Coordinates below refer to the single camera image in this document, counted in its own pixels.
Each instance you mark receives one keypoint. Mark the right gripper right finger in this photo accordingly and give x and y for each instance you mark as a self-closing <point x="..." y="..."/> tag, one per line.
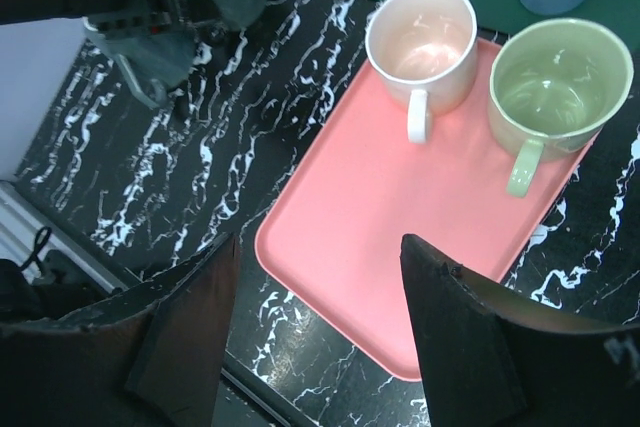
<point x="491" y="357"/>

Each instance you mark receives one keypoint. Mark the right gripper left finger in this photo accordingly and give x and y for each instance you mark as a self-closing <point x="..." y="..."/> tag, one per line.
<point x="148" y="356"/>

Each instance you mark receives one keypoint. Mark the dark grey mug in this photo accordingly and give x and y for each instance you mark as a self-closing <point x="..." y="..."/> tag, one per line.
<point x="153" y="42"/>

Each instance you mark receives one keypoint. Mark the sage green mug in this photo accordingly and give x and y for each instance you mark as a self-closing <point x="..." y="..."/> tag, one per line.
<point x="552" y="88"/>

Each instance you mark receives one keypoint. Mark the pink and white mug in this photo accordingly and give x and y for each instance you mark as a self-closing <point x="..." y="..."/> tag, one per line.
<point x="426" y="54"/>

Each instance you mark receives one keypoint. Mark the pink plastic tray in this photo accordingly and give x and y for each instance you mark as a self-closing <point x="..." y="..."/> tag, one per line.
<point x="333" y="237"/>

